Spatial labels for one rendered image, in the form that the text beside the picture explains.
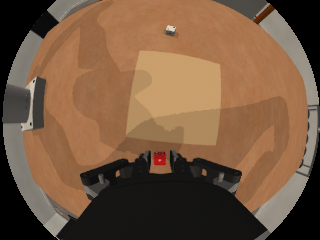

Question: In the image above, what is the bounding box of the tan square mat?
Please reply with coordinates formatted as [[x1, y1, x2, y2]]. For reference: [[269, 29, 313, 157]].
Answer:
[[126, 51, 221, 146]]

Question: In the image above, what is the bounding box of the red die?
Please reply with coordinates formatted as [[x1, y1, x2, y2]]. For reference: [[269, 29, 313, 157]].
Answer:
[[154, 152, 166, 165]]

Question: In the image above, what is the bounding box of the white die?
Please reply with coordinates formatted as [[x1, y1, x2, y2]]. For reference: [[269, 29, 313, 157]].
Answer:
[[165, 25, 176, 36]]

